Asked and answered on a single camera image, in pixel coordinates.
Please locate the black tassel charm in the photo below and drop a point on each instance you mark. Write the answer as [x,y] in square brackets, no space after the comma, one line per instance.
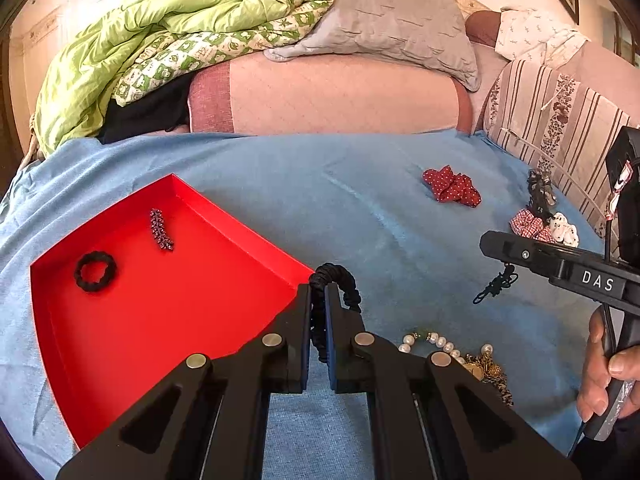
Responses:
[497,285]

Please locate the white patterned cloth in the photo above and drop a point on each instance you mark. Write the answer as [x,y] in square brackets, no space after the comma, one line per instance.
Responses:
[535,35]

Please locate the red polka dot scrunchie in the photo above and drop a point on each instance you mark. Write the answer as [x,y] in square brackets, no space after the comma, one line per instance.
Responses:
[445,182]

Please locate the striped floral pillow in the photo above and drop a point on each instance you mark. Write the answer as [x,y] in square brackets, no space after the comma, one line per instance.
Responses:
[555,110]

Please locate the green patterned quilt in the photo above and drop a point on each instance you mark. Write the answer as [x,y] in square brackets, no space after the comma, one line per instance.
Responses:
[125,35]

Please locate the black cloth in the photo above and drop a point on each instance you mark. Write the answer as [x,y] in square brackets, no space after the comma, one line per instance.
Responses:
[145,115]

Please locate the pink bolster pillow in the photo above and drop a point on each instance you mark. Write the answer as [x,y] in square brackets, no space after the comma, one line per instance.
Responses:
[325,95]

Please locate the gold coin pendant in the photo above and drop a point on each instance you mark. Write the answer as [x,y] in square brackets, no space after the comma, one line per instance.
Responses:
[473,368]

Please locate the grey pillow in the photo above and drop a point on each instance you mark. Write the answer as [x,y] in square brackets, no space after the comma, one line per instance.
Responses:
[390,15]

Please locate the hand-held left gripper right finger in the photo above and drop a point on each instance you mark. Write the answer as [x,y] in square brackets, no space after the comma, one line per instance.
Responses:
[331,330]

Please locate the white scrunchie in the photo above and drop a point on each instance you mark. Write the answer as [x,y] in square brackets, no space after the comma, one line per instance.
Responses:
[562,230]

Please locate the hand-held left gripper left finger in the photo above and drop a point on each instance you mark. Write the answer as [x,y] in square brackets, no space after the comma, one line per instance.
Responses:
[305,330]

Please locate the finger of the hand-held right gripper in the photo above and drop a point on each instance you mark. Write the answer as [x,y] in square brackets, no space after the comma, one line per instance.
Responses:
[520,252]

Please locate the blue blanket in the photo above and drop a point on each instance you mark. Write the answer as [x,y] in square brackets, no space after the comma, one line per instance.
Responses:
[350,210]

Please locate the person's right hand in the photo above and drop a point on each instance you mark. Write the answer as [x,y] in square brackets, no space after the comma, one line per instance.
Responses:
[592,375]

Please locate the red tray box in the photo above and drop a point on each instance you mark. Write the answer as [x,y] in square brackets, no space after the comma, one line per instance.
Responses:
[150,320]

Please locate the red checked scrunchie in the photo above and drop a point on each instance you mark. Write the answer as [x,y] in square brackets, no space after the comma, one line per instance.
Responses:
[527,225]

